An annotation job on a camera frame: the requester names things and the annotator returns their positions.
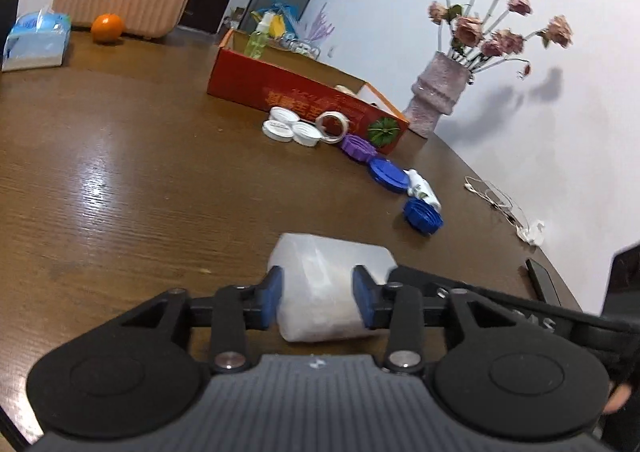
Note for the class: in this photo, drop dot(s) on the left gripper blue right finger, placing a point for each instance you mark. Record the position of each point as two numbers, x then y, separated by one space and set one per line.
397 308

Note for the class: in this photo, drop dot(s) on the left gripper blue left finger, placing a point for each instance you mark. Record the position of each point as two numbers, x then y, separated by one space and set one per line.
237 309

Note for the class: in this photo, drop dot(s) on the translucent white plastic jar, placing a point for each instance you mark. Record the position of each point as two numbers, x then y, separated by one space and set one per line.
317 303

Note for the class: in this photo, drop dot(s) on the blue ridged bottle cap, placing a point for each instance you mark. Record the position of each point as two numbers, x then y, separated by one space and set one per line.
422 217

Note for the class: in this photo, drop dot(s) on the white small spray bottle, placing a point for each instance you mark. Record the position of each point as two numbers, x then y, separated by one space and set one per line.
419 188

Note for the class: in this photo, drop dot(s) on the person's hand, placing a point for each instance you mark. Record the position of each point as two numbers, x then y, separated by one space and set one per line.
618 398

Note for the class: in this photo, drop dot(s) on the blue flat round lid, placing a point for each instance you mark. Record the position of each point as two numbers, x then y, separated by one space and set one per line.
389 175

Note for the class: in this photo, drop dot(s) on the black phone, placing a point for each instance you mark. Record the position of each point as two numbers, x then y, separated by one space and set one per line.
541 281

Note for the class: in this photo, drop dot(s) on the purple ridged lid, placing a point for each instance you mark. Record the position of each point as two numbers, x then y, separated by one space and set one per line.
358 149

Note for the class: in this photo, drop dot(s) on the white jar lid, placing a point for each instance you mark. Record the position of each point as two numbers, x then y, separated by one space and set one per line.
306 134
283 115
277 131

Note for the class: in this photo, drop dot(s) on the small yellow beige box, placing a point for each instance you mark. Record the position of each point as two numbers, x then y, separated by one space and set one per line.
344 90

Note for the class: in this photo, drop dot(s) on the pink textured vase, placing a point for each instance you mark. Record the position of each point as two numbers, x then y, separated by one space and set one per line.
435 93

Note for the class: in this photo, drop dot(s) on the red cardboard box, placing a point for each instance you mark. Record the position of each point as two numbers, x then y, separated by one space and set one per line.
284 78

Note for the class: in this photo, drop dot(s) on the green spray bottle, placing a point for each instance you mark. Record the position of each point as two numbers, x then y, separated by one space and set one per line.
258 39

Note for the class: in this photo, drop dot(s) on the yellow blue toy clutter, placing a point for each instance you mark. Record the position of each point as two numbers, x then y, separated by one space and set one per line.
284 29

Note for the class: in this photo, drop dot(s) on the orange fruit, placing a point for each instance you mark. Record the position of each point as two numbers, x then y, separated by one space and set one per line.
107 28

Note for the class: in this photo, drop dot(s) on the blue tissue pack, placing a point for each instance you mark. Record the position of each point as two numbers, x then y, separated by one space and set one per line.
37 40

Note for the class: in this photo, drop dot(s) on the white ring tape roll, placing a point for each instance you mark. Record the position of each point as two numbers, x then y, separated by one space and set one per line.
333 126

